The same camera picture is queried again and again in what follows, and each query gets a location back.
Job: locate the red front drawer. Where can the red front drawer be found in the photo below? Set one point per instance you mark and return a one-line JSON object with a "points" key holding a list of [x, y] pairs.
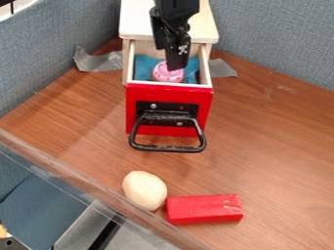
{"points": [[167, 97]]}

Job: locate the white wooden cabinet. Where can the white wooden cabinet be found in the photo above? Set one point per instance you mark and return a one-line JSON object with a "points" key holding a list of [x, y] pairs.
{"points": [[135, 22]]}

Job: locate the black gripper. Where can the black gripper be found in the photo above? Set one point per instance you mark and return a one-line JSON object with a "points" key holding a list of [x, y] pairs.
{"points": [[176, 8]]}

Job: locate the grey tape piece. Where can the grey tape piece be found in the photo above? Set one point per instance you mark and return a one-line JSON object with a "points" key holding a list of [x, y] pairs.
{"points": [[93, 60], [222, 68]]}

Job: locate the cream toy egg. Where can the cream toy egg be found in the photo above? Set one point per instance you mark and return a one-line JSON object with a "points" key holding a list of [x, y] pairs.
{"points": [[145, 190]]}

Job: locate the pink plush toy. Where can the pink plush toy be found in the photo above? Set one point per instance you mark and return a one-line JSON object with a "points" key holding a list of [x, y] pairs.
{"points": [[163, 74]]}

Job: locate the blue cloth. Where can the blue cloth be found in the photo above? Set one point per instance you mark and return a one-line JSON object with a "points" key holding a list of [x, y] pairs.
{"points": [[142, 66]]}

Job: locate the red block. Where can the red block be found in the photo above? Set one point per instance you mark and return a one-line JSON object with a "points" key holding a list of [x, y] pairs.
{"points": [[203, 208]]}

